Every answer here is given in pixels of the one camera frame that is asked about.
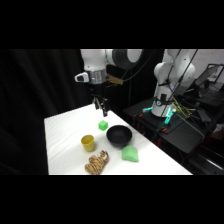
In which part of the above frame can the yellow cable bundle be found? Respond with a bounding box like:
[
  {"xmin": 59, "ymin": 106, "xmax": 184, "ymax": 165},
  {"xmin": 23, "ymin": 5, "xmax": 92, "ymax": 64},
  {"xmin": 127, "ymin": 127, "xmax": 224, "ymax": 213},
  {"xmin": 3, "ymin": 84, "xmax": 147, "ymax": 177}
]
[{"xmin": 172, "ymin": 97, "xmax": 193, "ymax": 119}]

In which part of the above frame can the black curtain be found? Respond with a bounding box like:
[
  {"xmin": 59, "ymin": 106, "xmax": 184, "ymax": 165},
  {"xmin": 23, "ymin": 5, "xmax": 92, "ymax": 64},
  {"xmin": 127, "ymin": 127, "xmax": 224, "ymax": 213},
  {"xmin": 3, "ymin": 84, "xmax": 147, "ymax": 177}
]
[{"xmin": 0, "ymin": 49, "xmax": 165, "ymax": 176}]

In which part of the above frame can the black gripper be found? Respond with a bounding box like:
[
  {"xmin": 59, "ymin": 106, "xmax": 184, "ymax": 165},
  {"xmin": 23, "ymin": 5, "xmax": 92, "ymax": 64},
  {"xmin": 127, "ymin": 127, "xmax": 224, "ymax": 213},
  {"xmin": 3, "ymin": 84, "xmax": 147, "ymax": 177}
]
[{"xmin": 88, "ymin": 81, "xmax": 110, "ymax": 118}]

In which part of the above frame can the tiger striped plush toy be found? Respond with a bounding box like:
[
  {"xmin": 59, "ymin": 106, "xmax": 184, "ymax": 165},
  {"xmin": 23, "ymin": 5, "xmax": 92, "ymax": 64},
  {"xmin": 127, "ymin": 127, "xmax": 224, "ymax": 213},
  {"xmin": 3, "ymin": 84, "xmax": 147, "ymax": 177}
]
[{"xmin": 84, "ymin": 150, "xmax": 111, "ymax": 176}]

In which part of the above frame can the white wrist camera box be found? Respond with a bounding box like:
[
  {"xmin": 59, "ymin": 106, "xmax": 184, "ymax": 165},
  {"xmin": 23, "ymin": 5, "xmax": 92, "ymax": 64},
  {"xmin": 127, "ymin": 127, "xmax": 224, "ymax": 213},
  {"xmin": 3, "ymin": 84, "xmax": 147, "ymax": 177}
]
[{"xmin": 74, "ymin": 71, "xmax": 90, "ymax": 84}]

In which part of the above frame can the black laptop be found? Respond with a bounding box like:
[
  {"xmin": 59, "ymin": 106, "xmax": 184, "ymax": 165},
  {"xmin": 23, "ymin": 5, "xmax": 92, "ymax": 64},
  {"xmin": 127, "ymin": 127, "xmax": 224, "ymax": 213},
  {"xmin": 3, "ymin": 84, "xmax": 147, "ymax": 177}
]
[{"xmin": 194, "ymin": 63, "xmax": 224, "ymax": 92}]

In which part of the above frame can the yellow cup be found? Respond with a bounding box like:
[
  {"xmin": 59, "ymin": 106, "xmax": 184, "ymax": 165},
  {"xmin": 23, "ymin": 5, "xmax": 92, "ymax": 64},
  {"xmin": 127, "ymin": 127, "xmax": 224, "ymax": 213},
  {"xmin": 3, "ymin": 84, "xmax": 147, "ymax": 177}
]
[{"xmin": 80, "ymin": 134, "xmax": 96, "ymax": 153}]

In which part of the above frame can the yellowish wrist mount plate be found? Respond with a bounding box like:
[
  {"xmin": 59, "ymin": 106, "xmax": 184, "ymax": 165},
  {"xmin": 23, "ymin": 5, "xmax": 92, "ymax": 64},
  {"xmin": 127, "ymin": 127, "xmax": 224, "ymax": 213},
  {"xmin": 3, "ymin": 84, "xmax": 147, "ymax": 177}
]
[{"xmin": 106, "ymin": 75, "xmax": 124, "ymax": 86}]

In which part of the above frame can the green bean bag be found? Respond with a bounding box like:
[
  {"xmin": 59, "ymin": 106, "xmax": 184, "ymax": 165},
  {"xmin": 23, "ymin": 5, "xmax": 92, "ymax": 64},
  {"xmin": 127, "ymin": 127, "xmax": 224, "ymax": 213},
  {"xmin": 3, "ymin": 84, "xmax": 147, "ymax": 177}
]
[{"xmin": 121, "ymin": 145, "xmax": 140, "ymax": 164}]

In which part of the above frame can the black robot stand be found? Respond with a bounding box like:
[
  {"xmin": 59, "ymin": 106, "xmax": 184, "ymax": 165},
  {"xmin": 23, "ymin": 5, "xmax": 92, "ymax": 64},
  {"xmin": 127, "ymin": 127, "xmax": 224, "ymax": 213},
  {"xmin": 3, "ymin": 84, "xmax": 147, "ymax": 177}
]
[{"xmin": 123, "ymin": 97, "xmax": 206, "ymax": 155}]

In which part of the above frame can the green cube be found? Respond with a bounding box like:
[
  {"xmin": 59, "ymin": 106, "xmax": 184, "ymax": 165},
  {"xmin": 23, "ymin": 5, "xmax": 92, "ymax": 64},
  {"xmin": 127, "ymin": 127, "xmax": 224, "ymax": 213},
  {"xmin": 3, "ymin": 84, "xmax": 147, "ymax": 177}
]
[{"xmin": 97, "ymin": 120, "xmax": 109, "ymax": 132}]

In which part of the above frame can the black bowl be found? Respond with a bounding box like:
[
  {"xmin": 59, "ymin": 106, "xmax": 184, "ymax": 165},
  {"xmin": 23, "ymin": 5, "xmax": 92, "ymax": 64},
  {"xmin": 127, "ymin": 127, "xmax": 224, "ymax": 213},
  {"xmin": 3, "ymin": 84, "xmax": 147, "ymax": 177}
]
[{"xmin": 105, "ymin": 124, "xmax": 134, "ymax": 149}]

